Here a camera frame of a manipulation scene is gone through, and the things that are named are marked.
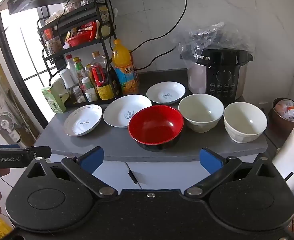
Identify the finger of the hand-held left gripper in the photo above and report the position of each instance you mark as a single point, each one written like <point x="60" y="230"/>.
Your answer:
<point x="5" y="146"/>
<point x="40" y="152"/>

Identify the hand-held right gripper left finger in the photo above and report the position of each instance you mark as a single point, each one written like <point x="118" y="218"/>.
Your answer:
<point x="94" y="156"/>

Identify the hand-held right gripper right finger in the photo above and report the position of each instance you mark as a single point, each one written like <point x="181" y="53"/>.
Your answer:
<point x="210" y="158"/>

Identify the silver-rimmed white plate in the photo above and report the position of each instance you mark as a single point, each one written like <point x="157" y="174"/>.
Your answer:
<point x="83" y="122"/>

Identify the cream white bowl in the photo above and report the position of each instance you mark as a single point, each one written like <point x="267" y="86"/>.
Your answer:
<point x="199" y="110"/>
<point x="244" y="120"/>

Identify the large white script-print plate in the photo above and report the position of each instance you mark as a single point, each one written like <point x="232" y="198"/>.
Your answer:
<point x="119" y="110"/>

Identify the red and black bowl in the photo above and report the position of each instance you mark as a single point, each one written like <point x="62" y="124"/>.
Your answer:
<point x="154" y="122"/>

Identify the white cross-print plate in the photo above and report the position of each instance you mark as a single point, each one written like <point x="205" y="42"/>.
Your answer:
<point x="165" y="92"/>

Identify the white standing fan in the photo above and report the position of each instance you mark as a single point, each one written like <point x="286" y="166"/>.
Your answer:
<point x="4" y="123"/>

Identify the green cardboard box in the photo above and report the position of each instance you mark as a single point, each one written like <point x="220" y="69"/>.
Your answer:
<point x="53" y="100"/>

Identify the white pill bottle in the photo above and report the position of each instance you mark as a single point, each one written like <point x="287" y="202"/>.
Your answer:
<point x="91" y="95"/>

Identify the small glass spice jar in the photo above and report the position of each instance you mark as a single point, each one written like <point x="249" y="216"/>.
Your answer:
<point x="78" y="95"/>

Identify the yellow plastic bag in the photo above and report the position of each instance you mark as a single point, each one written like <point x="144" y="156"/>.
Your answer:
<point x="0" y="228"/>

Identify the green jar white cap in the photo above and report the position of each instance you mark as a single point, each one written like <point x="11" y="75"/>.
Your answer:
<point x="87" y="83"/>

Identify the brown trash bin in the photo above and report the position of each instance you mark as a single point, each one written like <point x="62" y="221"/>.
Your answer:
<point x="282" y="125"/>

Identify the white-topped oil spray bottle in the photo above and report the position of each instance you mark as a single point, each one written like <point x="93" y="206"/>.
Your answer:
<point x="67" y="77"/>

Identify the electric pressure cooker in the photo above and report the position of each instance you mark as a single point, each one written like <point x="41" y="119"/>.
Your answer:
<point x="222" y="80"/>

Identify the green-label sauce bottle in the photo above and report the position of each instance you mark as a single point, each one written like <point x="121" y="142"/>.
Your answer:
<point x="79" y="71"/>

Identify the orange juice bottle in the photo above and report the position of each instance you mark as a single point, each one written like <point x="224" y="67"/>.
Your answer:
<point x="124" y="75"/>

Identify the black-framed window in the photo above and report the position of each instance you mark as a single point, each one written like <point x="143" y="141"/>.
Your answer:
<point x="16" y="55"/>

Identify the clear bottle red cap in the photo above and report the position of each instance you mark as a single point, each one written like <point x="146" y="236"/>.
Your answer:
<point x="69" y="62"/>

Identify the printed snack jar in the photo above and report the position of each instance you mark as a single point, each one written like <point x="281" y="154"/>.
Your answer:
<point x="53" y="46"/>

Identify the red plastic basket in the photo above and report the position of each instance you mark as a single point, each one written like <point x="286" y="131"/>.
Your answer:
<point x="82" y="38"/>

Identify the clear plastic bag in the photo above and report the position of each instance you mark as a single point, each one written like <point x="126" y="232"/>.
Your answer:
<point x="212" y="37"/>

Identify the black storage rack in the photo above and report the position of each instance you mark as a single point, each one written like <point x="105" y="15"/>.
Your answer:
<point x="69" y="17"/>

